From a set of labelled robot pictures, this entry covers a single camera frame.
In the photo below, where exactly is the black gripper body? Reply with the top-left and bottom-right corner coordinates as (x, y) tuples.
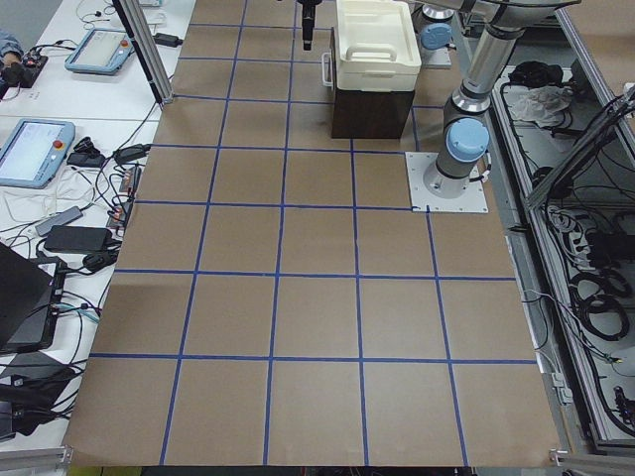
(297, 0), (322, 7)

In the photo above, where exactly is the wooden drawer with white handle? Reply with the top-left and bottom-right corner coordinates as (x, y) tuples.
(320, 51), (335, 89)

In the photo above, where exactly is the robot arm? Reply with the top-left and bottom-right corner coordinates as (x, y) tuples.
(329, 1), (568, 191)

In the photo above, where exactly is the person hand black glove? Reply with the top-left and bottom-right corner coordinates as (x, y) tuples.
(0, 61), (28, 99)

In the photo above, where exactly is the white plastic tray lid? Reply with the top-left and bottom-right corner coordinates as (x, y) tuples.
(333, 1), (422, 92)

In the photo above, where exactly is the dark brown cabinet box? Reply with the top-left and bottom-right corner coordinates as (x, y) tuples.
(331, 88), (415, 139)

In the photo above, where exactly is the blue teach pendant upper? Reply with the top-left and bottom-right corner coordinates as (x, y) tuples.
(64, 28), (133, 75)

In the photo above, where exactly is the blue teach pendant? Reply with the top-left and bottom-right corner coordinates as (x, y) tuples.
(64, 28), (133, 75)
(1, 118), (75, 189)

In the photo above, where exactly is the crumpled white cloth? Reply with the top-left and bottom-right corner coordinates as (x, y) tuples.
(509, 85), (573, 128)

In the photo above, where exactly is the blue teach pendant lower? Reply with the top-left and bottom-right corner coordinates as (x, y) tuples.
(1, 118), (75, 189)

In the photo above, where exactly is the grey usb hub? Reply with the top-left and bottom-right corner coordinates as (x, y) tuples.
(35, 206), (83, 237)

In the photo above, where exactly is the black power brick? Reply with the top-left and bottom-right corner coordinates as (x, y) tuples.
(44, 225), (111, 254)

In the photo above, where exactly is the black laptop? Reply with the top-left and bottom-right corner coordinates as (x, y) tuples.
(1, 245), (66, 354)

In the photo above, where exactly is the aluminium frame post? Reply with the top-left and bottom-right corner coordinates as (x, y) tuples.
(112, 0), (174, 106)

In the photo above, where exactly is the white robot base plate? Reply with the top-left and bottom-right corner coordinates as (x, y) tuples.
(405, 152), (489, 213)

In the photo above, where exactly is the aluminium diagonal frame strut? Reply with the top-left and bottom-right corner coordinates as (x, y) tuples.
(525, 87), (634, 209)

